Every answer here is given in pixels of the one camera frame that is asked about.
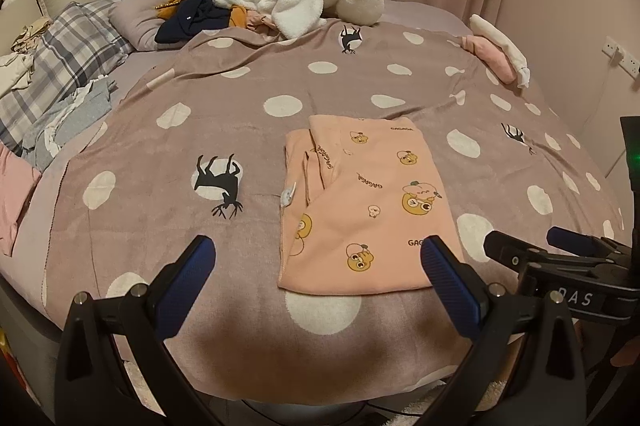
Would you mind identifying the white wall socket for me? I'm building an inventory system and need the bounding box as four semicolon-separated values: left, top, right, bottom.
601;35;640;79

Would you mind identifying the cream clothes pile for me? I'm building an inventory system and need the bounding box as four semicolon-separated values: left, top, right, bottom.
0;18;53;99

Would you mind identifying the plaid pillow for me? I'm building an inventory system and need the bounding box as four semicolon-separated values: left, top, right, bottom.
0;1;135;154

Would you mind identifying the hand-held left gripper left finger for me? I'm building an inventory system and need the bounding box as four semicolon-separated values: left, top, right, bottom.
54;234;217;426

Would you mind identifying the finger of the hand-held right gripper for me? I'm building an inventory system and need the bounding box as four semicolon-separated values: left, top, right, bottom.
546;226;633;260
483;230;551;278

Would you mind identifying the orange printed baby garment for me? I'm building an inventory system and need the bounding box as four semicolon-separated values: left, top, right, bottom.
277;115;463;296

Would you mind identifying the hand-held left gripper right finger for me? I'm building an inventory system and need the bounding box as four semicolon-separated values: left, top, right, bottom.
421;234;586;426

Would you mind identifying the small pink garment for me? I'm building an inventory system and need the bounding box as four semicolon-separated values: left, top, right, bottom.
245;10;278;32

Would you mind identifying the navy garment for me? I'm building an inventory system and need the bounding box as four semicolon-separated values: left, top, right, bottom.
154;0;231;45

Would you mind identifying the red orange item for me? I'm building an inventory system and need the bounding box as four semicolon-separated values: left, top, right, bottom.
0;326;33;412

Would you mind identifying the mauve polka dot blanket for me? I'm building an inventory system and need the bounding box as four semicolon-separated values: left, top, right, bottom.
37;18;628;402

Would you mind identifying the grey pillow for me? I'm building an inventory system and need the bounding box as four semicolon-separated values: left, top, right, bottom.
109;0;201;52

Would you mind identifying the flat pink cloth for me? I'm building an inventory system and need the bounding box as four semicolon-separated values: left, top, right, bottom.
0;143;43;257

